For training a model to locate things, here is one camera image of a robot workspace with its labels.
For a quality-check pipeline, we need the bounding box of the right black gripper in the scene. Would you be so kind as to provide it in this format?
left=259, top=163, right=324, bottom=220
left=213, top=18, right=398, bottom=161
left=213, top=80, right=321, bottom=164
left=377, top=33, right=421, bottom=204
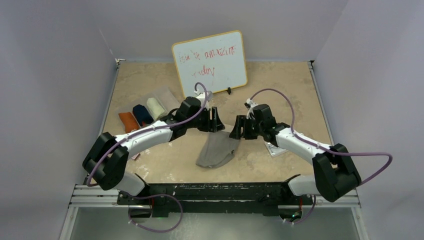
left=229, top=115, right=264, bottom=141

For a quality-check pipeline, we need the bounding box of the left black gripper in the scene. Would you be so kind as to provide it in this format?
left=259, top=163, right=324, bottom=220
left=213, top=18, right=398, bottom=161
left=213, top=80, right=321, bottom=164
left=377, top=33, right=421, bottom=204
left=186, top=106, right=223, bottom=133

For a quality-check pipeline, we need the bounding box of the grey underwear with beige band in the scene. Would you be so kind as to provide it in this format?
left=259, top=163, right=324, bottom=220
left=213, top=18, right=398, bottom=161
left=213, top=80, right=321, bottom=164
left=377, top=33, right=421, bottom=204
left=195, top=131, right=240, bottom=169

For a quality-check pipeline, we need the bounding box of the pale yellow underwear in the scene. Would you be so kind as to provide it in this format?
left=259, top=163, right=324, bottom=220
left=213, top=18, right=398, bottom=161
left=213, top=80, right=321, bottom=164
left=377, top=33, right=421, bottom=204
left=146, top=97, right=167, bottom=121

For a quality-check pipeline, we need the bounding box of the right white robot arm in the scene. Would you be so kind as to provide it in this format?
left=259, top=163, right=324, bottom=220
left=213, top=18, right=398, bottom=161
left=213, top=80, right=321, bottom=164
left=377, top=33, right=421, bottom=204
left=229, top=104, right=362, bottom=204

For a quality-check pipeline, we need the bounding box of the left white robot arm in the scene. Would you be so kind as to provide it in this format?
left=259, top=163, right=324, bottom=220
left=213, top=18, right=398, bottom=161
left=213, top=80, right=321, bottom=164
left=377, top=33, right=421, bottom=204
left=82, top=97, right=225, bottom=205

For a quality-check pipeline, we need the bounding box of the navy rolled underwear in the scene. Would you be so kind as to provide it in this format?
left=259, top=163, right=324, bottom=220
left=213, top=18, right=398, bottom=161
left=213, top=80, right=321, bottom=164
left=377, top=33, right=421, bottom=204
left=132, top=104, right=154, bottom=127

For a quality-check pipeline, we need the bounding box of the orange rolled underwear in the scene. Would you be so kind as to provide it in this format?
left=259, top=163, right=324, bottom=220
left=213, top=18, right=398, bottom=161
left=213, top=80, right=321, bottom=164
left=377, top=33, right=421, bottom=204
left=118, top=112, right=140, bottom=133

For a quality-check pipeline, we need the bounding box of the clear plastic packaging bag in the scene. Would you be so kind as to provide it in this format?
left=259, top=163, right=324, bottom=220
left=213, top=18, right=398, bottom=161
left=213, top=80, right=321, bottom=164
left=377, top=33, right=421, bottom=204
left=265, top=142, right=287, bottom=158

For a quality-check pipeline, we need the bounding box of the clear plastic divided tray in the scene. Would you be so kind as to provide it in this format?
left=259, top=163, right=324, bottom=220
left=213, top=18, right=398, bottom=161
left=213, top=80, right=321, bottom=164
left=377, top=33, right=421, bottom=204
left=115, top=86, right=180, bottom=133

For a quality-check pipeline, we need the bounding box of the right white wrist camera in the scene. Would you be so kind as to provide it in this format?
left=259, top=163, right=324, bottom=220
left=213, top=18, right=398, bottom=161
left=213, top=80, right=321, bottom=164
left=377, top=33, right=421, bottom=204
left=244, top=98, right=258, bottom=119

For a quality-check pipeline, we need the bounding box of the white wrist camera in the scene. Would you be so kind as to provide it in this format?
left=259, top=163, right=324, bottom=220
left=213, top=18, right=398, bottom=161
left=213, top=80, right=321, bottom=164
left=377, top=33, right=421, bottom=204
left=244, top=98, right=258, bottom=119
left=196, top=91, right=214, bottom=109

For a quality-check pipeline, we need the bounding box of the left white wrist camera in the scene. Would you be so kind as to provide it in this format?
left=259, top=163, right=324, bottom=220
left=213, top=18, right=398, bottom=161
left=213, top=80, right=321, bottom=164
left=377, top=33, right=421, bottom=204
left=196, top=91, right=214, bottom=109

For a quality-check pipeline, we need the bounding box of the whiteboard with yellow frame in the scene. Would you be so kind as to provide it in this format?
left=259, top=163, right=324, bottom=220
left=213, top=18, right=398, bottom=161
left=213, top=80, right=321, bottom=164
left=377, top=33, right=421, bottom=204
left=171, top=30, right=248, bottom=97

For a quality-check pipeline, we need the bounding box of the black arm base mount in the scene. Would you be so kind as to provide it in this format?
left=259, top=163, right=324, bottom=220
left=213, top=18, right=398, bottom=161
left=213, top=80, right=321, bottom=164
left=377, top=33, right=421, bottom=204
left=117, top=181, right=313, bottom=218

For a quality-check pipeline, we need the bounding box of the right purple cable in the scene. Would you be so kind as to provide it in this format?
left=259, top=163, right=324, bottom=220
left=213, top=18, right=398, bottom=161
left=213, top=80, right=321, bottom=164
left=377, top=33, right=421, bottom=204
left=249, top=88, right=394, bottom=226

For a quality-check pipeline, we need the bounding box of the aluminium frame rail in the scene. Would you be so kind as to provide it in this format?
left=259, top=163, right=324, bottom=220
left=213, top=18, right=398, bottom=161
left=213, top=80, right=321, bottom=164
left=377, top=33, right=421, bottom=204
left=59, top=182, right=369, bottom=240

